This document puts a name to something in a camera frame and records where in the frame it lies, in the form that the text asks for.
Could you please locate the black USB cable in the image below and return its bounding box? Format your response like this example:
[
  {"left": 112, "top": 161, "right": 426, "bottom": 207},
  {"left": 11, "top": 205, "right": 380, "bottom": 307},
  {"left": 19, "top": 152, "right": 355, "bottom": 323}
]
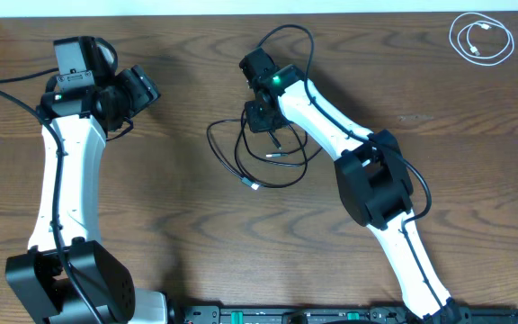
[
  {"left": 233, "top": 112, "right": 323, "bottom": 190},
  {"left": 205, "top": 117, "right": 261, "bottom": 191}
]

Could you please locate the white USB cable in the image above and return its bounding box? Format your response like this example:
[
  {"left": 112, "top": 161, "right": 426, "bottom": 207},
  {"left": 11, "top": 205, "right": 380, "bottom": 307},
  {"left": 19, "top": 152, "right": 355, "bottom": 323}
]
[{"left": 448, "top": 11, "right": 515, "bottom": 68}]

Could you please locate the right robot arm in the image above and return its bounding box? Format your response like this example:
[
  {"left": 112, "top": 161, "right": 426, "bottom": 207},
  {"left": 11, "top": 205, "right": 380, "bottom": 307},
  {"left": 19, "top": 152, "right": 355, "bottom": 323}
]
[{"left": 239, "top": 48, "right": 463, "bottom": 323}]

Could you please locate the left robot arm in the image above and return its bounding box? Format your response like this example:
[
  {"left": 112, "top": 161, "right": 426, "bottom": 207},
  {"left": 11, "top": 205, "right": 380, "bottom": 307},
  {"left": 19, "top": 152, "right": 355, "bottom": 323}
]
[{"left": 5, "top": 36, "right": 168, "bottom": 323}]

